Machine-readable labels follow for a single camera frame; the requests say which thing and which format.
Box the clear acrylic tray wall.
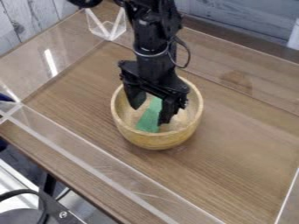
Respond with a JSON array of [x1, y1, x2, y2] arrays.
[[0, 86, 226, 224]]

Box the black metal bracket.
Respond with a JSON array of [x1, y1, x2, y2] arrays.
[[40, 193, 87, 224]]

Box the brown wooden bowl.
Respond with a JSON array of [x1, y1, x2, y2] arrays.
[[109, 78, 204, 151]]

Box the black table leg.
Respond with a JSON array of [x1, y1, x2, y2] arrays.
[[43, 173, 57, 196]]

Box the black cable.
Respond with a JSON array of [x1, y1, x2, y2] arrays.
[[0, 188, 53, 224]]

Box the green rectangular block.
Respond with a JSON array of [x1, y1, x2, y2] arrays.
[[135, 97, 163, 133]]

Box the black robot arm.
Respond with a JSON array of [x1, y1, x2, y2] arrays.
[[112, 0, 190, 125]]

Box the clear acrylic corner bracket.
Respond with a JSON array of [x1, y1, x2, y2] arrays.
[[85, 9, 127, 41]]

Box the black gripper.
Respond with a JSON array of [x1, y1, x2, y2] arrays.
[[118, 52, 190, 125]]

